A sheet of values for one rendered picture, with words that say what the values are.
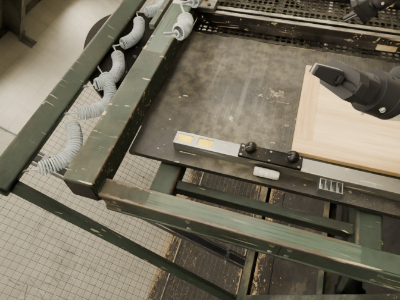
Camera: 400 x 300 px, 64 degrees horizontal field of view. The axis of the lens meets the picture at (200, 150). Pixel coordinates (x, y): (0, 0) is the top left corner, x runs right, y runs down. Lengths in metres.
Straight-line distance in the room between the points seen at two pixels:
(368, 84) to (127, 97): 0.77
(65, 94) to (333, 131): 1.16
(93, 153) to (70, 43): 6.09
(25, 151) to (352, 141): 1.25
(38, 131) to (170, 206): 0.78
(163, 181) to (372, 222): 0.66
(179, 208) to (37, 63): 5.88
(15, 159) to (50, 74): 5.15
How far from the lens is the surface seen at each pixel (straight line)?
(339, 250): 0.95
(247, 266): 2.09
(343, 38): 1.56
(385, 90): 0.72
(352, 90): 0.66
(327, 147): 1.14
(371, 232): 1.10
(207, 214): 0.92
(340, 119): 1.24
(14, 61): 6.62
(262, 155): 1.03
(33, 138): 1.51
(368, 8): 1.62
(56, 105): 1.59
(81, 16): 7.60
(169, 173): 1.10
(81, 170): 1.01
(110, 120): 1.10
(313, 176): 1.05
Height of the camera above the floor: 1.91
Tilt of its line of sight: 16 degrees down
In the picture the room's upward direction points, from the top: 59 degrees counter-clockwise
